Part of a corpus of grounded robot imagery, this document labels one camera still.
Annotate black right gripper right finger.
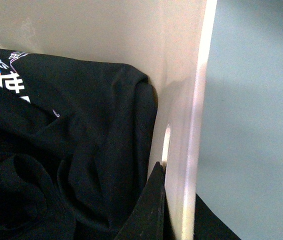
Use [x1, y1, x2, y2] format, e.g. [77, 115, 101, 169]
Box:
[193, 194, 240, 240]

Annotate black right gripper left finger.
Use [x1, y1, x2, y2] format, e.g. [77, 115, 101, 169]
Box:
[115, 162, 166, 240]

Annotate beige plastic laundry hamper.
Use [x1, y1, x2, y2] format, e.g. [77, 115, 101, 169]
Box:
[0, 0, 217, 240]

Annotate black printed t-shirt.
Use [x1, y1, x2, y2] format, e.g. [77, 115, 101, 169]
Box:
[0, 49, 157, 240]

